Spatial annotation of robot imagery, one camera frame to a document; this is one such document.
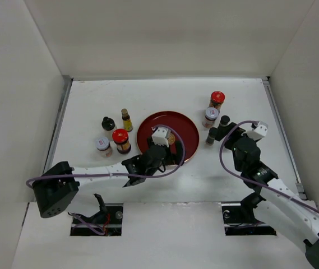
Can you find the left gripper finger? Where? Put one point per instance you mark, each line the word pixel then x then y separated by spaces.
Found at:
pixel 179 153
pixel 149 143

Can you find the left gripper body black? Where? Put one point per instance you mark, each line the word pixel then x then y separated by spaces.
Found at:
pixel 154 169

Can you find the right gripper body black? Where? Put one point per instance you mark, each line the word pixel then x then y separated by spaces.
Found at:
pixel 236 161

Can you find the black-cap spice bottle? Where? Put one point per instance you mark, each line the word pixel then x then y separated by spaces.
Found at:
pixel 224 121
pixel 211 136

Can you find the white-lid jar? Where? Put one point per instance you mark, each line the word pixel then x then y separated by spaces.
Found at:
pixel 104 147
pixel 210 116

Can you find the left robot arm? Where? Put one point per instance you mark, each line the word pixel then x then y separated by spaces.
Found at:
pixel 56 189

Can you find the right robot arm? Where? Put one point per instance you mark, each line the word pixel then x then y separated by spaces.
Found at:
pixel 271 202

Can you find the round red lacquer tray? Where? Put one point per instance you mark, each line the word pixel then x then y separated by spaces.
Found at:
pixel 184 126

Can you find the small yellow-label brown bottle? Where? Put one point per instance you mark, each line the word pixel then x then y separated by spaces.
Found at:
pixel 127 124

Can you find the red-lid sauce jar left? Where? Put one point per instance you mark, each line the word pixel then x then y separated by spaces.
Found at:
pixel 121 139

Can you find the red-lid sauce jar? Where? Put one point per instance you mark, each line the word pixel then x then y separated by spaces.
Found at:
pixel 121 139
pixel 217 99

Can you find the red-lid sauce jar right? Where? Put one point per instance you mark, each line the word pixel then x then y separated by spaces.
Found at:
pixel 217 99

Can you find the black-cap white bottle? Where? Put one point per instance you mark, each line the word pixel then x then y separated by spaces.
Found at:
pixel 108 126

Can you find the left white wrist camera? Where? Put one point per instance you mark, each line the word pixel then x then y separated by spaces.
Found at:
pixel 160 136

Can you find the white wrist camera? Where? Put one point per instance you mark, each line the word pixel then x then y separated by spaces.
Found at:
pixel 160 136
pixel 258 131

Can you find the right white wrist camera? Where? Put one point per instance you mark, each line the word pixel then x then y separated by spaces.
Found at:
pixel 258 131

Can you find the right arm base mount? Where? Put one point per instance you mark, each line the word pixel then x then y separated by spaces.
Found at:
pixel 239 219

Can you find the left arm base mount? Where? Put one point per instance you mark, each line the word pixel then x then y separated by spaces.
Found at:
pixel 106 221

